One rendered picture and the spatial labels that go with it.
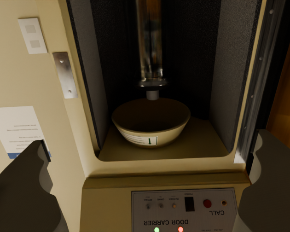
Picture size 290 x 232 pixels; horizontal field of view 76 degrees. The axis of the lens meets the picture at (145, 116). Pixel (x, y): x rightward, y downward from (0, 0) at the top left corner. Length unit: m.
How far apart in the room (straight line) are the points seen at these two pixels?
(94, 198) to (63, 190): 0.79
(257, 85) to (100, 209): 0.34
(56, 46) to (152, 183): 0.28
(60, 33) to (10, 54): 0.59
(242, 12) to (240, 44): 0.05
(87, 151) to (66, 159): 0.65
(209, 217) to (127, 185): 0.16
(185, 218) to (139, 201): 0.09
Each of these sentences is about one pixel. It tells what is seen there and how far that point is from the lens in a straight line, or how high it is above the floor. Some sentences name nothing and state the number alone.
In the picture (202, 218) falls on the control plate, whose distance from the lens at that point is 0.39.
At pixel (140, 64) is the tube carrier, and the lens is 0.35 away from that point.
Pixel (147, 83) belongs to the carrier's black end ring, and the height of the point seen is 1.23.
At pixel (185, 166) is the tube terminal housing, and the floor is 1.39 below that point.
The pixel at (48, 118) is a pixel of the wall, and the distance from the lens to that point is 0.91.
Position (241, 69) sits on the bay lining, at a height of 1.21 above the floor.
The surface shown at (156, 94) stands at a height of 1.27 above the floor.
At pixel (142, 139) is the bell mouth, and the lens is 0.36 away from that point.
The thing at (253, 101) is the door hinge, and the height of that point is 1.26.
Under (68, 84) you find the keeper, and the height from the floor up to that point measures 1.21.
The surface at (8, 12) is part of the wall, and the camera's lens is 0.85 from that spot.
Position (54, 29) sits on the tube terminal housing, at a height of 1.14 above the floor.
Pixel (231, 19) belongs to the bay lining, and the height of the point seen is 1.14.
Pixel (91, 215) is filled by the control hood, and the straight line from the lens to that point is 0.40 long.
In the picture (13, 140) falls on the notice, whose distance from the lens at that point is 1.06.
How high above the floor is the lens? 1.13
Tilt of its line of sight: 27 degrees up
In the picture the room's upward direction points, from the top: 176 degrees clockwise
